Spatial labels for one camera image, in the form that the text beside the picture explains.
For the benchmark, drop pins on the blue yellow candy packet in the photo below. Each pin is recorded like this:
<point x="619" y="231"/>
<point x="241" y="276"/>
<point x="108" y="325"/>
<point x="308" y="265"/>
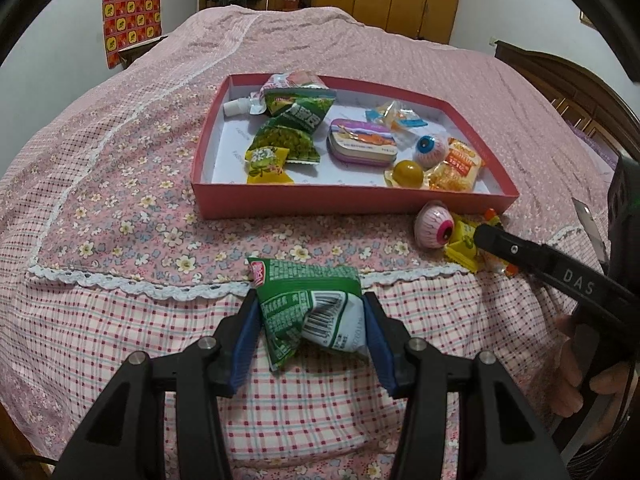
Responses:
<point x="395" y="115"/>

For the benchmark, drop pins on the yellow green candy packet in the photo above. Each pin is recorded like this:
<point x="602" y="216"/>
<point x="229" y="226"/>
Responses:
<point x="267" y="162"/>

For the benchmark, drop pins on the green white snack packet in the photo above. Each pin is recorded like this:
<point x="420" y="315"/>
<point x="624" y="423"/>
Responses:
<point x="300" y="305"/>

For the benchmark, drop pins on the purple candy tin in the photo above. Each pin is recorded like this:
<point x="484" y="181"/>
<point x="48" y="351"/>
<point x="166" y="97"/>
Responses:
<point x="360" y="140"/>

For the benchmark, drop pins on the pink eyeball candy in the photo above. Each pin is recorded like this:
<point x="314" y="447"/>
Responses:
<point x="432" y="225"/>

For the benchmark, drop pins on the orange corn snack packet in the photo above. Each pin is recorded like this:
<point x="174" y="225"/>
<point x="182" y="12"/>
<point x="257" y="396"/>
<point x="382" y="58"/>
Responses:
<point x="460" y="160"/>

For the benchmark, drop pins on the pink floral bedspread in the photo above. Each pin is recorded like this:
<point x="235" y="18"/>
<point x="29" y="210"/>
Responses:
<point x="125" y="185"/>

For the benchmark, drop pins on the wooden side table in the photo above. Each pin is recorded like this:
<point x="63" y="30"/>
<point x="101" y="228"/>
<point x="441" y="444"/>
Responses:
<point x="137" y="52"/>

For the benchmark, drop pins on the person's right hand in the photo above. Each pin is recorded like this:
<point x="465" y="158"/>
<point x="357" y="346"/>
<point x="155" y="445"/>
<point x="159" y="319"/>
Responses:
<point x="567" y="375"/>

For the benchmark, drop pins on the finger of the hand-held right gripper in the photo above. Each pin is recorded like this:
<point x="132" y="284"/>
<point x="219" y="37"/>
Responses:
<point x="510" y="247"/>

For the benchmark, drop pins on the red cardboard box tray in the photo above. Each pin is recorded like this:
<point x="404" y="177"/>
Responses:
<point x="300" y="200"/>

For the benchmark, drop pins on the red yellow wall poster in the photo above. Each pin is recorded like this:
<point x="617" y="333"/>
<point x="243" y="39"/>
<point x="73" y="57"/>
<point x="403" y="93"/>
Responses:
<point x="131" y="22"/>

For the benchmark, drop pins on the dark wooden headboard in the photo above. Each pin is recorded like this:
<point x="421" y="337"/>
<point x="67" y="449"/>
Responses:
<point x="550" y="75"/>

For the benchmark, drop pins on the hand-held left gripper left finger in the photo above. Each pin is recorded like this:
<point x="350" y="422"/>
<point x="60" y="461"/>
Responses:
<point x="245" y="345"/>

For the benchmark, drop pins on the green pea snack packet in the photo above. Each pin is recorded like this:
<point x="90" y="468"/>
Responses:
<point x="295" y="115"/>

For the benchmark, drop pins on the orange yellow candy packet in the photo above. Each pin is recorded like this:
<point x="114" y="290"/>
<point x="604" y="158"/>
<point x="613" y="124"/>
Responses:
<point x="495" y="262"/>

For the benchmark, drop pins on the purple pillow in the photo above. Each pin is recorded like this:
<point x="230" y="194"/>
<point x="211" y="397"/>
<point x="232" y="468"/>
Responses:
<point x="595" y="150"/>

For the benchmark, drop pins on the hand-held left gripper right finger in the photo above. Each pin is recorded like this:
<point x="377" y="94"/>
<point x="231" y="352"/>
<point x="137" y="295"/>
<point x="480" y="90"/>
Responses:
<point x="380" y="355"/>

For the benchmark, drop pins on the blue eyeball candy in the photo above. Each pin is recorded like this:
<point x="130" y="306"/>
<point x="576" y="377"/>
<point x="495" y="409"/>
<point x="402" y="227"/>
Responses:
<point x="430" y="150"/>

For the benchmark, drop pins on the framed wall picture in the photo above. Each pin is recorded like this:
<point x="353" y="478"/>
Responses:
<point x="585" y="17"/>

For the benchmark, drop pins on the gold ball candy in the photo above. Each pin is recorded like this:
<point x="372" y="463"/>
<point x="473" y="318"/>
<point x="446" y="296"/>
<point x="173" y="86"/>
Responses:
<point x="406" y="172"/>

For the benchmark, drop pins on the pink spout drink pouch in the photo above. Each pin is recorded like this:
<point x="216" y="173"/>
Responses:
<point x="295" y="80"/>

